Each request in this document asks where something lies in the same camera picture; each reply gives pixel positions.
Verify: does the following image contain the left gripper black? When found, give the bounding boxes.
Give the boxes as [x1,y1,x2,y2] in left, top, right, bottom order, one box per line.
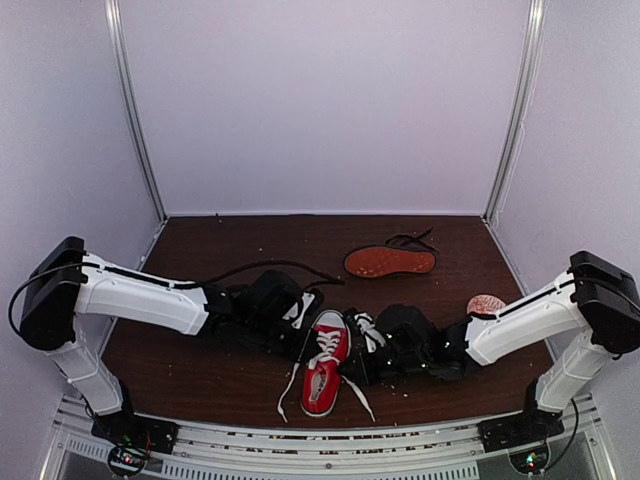
[245,314,322,364]

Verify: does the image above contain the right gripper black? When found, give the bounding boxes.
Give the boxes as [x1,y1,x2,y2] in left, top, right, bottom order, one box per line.
[337,346,429,389]

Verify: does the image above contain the red canvas sneaker white laces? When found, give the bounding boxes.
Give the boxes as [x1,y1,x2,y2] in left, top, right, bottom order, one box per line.
[276,310,376,423]

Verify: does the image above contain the upturned shoe orange sole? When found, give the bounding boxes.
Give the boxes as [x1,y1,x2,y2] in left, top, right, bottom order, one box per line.
[343,228,439,280]

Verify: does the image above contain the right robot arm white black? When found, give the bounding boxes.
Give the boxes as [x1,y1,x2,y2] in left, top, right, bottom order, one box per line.
[339,251,639,442]

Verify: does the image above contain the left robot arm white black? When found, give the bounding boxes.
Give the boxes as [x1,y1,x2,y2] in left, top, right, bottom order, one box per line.
[9,237,320,444]

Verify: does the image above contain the red patterned bowl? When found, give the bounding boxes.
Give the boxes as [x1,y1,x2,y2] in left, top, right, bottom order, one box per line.
[466,294,506,315]

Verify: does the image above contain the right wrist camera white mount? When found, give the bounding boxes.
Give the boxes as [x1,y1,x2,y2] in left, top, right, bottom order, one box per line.
[345,308,386,354]

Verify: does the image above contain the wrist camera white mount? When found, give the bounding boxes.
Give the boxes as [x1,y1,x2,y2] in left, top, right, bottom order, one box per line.
[282,289,324,330]
[345,308,386,354]

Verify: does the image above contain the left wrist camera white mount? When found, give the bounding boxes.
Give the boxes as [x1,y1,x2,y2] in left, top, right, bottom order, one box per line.
[282,289,324,330]

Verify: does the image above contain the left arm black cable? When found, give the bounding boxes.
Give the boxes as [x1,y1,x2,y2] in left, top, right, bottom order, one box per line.
[7,258,346,341]

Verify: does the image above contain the front aluminium rail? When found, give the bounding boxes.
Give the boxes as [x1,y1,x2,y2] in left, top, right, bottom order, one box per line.
[38,395,620,479]

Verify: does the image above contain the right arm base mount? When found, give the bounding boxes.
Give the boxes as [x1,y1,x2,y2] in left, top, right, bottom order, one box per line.
[478,385,565,476]

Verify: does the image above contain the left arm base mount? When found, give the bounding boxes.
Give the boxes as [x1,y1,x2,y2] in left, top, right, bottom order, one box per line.
[85,387,178,479]

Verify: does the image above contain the left aluminium frame post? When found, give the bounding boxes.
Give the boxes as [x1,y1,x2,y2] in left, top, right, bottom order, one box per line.
[104,0,168,222]

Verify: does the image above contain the aluminium frame post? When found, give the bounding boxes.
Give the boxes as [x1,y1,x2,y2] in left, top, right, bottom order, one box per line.
[104,0,168,222]
[483,0,546,225]

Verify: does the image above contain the right aluminium frame post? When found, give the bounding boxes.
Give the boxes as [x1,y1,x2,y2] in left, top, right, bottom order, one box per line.
[483,0,546,225]

